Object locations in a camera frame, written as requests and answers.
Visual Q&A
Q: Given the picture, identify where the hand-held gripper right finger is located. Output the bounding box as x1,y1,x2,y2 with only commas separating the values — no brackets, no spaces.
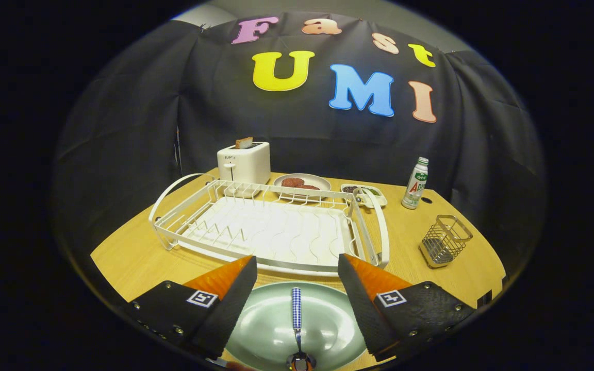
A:
337,253,477,362

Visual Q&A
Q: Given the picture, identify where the white drink bottle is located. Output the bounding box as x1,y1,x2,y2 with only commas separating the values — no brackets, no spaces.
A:
401,157,430,210

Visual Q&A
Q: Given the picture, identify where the black backdrop cloth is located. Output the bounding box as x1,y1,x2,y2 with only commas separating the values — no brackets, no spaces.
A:
52,10,548,279

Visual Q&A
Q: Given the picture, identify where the pale green plate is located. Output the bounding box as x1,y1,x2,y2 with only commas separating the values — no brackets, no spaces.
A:
225,281,368,371

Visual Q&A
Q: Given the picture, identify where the white divided tray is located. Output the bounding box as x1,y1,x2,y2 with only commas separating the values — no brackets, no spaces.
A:
340,183,388,209

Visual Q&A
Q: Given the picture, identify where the beige round plate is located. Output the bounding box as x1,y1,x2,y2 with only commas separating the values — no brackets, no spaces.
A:
273,173,332,192

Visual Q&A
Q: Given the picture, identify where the white wire dish rack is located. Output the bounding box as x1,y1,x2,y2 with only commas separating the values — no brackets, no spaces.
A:
148,173,390,277

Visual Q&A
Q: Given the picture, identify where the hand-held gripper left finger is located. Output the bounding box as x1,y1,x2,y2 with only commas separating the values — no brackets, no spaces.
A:
124,255,259,361

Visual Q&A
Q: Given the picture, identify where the white drip tray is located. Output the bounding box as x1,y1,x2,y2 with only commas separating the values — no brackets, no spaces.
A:
181,196,357,266

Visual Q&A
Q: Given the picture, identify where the metal wire basket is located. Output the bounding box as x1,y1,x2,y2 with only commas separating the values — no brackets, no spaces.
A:
419,214,474,269

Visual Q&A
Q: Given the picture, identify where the blue checked handle spoon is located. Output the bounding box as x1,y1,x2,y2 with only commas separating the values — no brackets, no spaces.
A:
286,288,317,371

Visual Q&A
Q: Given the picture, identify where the white toaster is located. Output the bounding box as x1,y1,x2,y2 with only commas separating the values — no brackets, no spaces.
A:
217,142,272,186

